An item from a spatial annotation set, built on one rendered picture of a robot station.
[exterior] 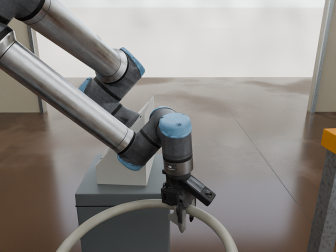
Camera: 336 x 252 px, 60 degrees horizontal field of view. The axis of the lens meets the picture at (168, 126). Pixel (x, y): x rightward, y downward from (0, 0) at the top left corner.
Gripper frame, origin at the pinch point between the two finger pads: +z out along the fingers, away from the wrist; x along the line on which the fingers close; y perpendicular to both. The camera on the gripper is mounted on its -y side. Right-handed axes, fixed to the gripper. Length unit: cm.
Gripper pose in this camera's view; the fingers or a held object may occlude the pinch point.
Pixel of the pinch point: (188, 224)
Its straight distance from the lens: 100.6
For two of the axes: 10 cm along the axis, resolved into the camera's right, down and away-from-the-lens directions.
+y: -8.4, -1.3, 5.3
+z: 0.8, 9.3, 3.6
